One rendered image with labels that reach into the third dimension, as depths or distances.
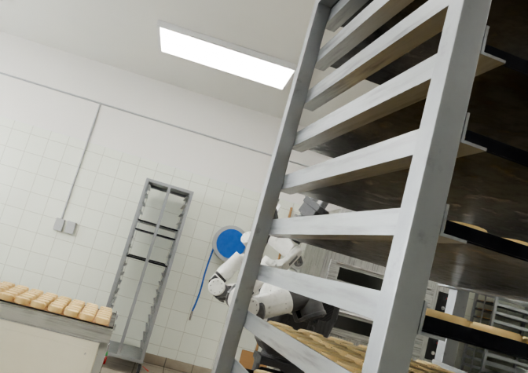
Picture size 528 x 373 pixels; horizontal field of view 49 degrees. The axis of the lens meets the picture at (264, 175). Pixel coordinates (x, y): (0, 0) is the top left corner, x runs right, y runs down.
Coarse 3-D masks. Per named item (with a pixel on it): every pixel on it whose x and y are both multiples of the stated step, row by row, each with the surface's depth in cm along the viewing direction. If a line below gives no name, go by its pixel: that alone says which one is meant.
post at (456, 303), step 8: (448, 296) 122; (456, 296) 120; (464, 296) 120; (448, 304) 121; (456, 304) 119; (464, 304) 120; (448, 312) 120; (456, 312) 119; (464, 312) 120; (440, 344) 120; (448, 344) 118; (456, 344) 118; (440, 352) 119; (448, 352) 118; (456, 352) 118; (440, 360) 118; (448, 360) 118
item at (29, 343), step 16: (0, 320) 201; (0, 336) 200; (16, 336) 201; (32, 336) 202; (48, 336) 203; (64, 336) 205; (0, 352) 199; (16, 352) 201; (32, 352) 202; (48, 352) 203; (64, 352) 204; (80, 352) 205; (96, 352) 206; (0, 368) 199; (16, 368) 200; (32, 368) 201; (48, 368) 202; (64, 368) 203; (80, 368) 204
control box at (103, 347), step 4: (100, 344) 212; (104, 344) 212; (108, 344) 213; (100, 348) 211; (104, 348) 212; (100, 352) 211; (104, 352) 212; (96, 356) 211; (100, 356) 211; (104, 356) 212; (96, 360) 211; (100, 360) 211; (96, 364) 210; (100, 364) 211; (92, 368) 210; (96, 368) 210; (100, 368) 211; (92, 372) 210; (96, 372) 210
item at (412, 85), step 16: (416, 64) 69; (432, 64) 65; (480, 64) 57; (496, 64) 56; (400, 80) 72; (416, 80) 67; (368, 96) 81; (384, 96) 75; (400, 96) 72; (416, 96) 70; (336, 112) 93; (352, 112) 86; (368, 112) 81; (384, 112) 79; (304, 128) 110; (320, 128) 100; (336, 128) 93; (352, 128) 91; (304, 144) 110
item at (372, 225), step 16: (400, 208) 61; (448, 208) 53; (272, 224) 111; (288, 224) 100; (304, 224) 92; (320, 224) 84; (336, 224) 78; (352, 224) 73; (368, 224) 68; (384, 224) 64; (368, 240) 73; (384, 240) 68; (448, 240) 54; (464, 240) 53
